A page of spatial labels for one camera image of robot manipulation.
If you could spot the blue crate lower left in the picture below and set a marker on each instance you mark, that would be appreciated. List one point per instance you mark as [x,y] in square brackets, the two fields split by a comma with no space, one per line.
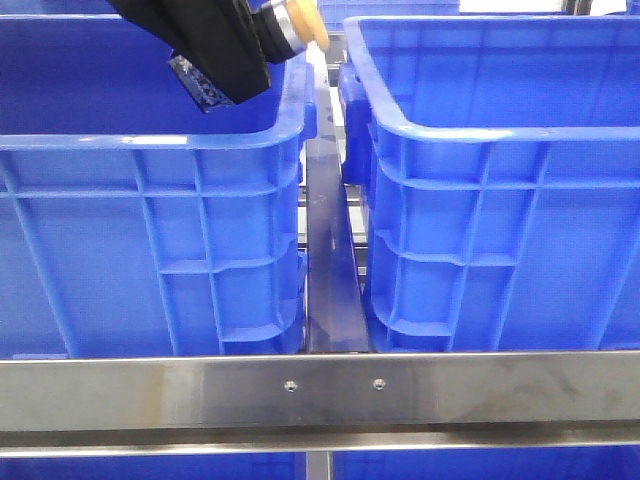
[224,466]

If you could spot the large blue crate right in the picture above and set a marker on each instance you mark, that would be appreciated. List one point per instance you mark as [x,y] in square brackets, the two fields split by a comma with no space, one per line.
[503,192]

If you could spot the rail screw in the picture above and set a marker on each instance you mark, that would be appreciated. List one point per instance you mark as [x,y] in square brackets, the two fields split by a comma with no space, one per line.
[379,384]
[290,386]

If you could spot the left rail screw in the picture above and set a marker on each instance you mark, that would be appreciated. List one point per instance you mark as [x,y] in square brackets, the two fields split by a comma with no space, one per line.
[290,386]

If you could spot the blue crate lower right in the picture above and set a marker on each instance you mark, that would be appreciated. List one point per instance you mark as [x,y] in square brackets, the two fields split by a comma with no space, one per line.
[599,462]

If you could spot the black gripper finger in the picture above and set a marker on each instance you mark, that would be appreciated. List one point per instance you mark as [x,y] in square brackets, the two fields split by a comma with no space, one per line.
[219,48]

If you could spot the right rail screw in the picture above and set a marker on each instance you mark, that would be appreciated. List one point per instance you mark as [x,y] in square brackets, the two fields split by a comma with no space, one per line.
[379,384]

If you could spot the large blue crate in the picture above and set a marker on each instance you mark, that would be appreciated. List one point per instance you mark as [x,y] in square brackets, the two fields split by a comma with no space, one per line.
[132,224]
[503,192]

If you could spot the steel center divider rail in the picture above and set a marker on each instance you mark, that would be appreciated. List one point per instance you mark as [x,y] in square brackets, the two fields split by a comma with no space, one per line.
[336,318]

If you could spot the stainless steel front rail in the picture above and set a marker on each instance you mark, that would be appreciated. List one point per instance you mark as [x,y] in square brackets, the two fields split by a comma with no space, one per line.
[237,404]

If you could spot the large blue crate left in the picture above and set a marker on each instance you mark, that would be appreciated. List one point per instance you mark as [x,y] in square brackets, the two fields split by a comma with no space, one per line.
[132,224]

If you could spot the yellow push button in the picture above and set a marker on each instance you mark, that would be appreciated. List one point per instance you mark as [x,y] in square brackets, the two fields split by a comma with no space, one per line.
[285,29]

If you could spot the blue crate rear right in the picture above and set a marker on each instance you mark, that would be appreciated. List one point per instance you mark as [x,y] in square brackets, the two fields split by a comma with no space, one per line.
[334,12]

